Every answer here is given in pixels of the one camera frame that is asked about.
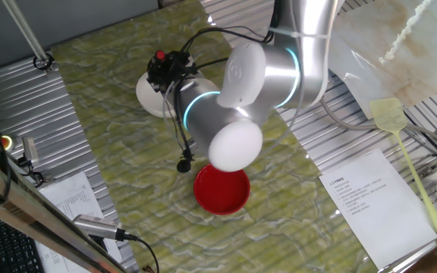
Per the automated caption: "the beige marble pattern sheet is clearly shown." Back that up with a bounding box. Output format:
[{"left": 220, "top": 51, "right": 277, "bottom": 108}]
[{"left": 319, "top": 0, "right": 437, "bottom": 121}]

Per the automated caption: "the black keyboard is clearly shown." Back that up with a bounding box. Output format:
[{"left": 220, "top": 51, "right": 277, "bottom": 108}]
[{"left": 0, "top": 210, "right": 45, "bottom": 273}]

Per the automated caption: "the aluminium tripod pole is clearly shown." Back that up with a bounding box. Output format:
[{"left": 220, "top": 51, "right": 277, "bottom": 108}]
[{"left": 1, "top": 0, "right": 56, "bottom": 75}]

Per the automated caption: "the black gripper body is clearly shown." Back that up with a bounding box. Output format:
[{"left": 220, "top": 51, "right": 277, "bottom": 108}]
[{"left": 146, "top": 50, "right": 200, "bottom": 94}]

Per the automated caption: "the red bowl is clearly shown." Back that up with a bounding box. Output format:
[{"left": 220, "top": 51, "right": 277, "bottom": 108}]
[{"left": 193, "top": 163, "right": 251, "bottom": 217}]

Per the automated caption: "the small grey camera on mount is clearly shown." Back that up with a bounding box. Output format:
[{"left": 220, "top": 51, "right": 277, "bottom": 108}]
[{"left": 20, "top": 136, "right": 40, "bottom": 166}]

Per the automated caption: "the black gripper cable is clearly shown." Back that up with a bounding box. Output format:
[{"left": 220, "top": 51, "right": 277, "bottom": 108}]
[{"left": 172, "top": 25, "right": 276, "bottom": 162}]

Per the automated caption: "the metal frame beam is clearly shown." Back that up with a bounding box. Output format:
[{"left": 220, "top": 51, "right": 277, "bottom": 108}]
[{"left": 0, "top": 149, "right": 128, "bottom": 273}]

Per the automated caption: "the black foam microphone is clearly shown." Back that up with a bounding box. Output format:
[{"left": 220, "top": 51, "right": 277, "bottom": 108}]
[{"left": 176, "top": 149, "right": 195, "bottom": 174}]

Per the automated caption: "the white instruction paper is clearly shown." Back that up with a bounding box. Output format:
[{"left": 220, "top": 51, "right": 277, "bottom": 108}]
[{"left": 319, "top": 148, "right": 437, "bottom": 271}]

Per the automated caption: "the grey robot hose with connector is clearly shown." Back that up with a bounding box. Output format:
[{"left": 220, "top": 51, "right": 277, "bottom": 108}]
[{"left": 319, "top": 96, "right": 437, "bottom": 149}]

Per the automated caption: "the white bowl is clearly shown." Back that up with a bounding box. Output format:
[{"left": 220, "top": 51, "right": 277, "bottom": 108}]
[{"left": 135, "top": 71, "right": 178, "bottom": 119}]

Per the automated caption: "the printed table paper sheet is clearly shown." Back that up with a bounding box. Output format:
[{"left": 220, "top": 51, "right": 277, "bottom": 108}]
[{"left": 36, "top": 171, "right": 123, "bottom": 273}]

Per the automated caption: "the yellow-green fly swatter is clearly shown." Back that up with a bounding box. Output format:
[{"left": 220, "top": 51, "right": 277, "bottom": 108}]
[{"left": 368, "top": 98, "right": 437, "bottom": 249}]

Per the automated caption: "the black camera cable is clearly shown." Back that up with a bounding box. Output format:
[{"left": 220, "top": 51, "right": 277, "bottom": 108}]
[{"left": 125, "top": 233, "right": 161, "bottom": 273}]

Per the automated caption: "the silver camera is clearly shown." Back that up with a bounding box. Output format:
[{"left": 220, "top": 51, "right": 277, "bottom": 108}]
[{"left": 72, "top": 214, "right": 128, "bottom": 243}]

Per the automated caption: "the green marble pattern mat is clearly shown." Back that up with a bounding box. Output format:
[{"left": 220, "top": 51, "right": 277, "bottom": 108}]
[{"left": 49, "top": 0, "right": 379, "bottom": 273}]

